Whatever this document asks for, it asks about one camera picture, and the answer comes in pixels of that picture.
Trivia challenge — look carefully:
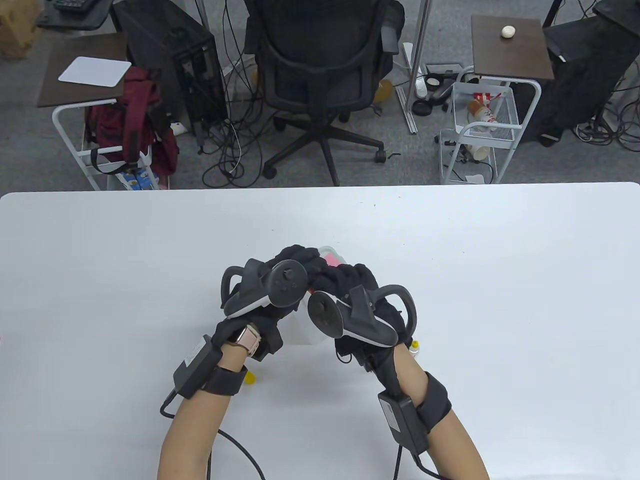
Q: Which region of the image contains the person's left hand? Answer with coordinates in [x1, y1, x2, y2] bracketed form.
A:
[212, 245, 327, 362]

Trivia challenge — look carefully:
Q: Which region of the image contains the person's right hand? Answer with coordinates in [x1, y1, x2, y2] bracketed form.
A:
[312, 262, 409, 373]

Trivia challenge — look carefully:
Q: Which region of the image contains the pink card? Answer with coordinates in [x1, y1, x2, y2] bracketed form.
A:
[306, 254, 339, 294]

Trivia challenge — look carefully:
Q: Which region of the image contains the clear plastic container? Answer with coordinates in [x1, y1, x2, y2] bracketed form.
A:
[285, 245, 348, 347]

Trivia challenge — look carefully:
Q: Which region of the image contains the person's right forearm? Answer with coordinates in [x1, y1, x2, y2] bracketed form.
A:
[375, 345, 491, 480]

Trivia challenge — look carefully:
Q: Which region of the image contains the person's left forearm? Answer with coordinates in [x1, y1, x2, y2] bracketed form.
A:
[157, 347, 249, 480]

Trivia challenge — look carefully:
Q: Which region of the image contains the pink wristwatch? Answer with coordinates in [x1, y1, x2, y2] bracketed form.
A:
[230, 324, 263, 357]

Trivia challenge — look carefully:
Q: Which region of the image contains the black and white controller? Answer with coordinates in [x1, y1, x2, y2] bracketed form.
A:
[307, 284, 418, 348]
[221, 258, 308, 319]

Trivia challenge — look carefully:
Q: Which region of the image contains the black elastic armband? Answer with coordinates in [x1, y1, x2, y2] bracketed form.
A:
[415, 372, 452, 433]
[202, 366, 249, 397]

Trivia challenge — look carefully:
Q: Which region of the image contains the black wrist battery box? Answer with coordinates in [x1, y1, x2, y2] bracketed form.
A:
[172, 335, 224, 399]
[377, 390, 431, 455]

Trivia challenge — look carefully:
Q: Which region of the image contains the blue snack box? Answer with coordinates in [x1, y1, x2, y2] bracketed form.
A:
[117, 167, 160, 191]

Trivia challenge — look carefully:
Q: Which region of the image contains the orange and white paper cup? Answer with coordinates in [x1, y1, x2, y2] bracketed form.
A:
[467, 99, 498, 126]

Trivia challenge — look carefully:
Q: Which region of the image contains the black office chair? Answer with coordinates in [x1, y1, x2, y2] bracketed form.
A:
[245, 0, 406, 187]

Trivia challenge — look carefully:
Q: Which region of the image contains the dark red backpack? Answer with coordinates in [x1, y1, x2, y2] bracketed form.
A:
[84, 67, 180, 177]

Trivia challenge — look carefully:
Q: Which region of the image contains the brown top side table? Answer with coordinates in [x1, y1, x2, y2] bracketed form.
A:
[471, 15, 556, 184]
[37, 34, 161, 192]

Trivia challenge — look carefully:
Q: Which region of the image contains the black computer tower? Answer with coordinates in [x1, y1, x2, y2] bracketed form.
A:
[110, 0, 230, 136]

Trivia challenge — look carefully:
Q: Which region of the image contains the white rectangular pad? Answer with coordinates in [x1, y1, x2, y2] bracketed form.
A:
[58, 56, 132, 88]

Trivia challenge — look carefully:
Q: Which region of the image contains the large black case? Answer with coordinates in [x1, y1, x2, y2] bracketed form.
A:
[510, 0, 640, 147]

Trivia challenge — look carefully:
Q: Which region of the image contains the brown cardboard box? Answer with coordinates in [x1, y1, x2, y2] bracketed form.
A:
[0, 7, 43, 61]

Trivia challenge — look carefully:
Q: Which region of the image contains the black glove cable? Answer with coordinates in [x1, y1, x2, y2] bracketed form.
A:
[394, 444, 453, 480]
[160, 389, 266, 480]

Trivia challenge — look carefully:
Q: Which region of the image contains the tangle of black cables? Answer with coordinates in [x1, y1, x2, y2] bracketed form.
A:
[572, 75, 640, 151]
[200, 50, 263, 190]

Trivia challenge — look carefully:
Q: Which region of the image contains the white wire basket cart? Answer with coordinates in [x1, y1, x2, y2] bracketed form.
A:
[440, 80, 521, 185]

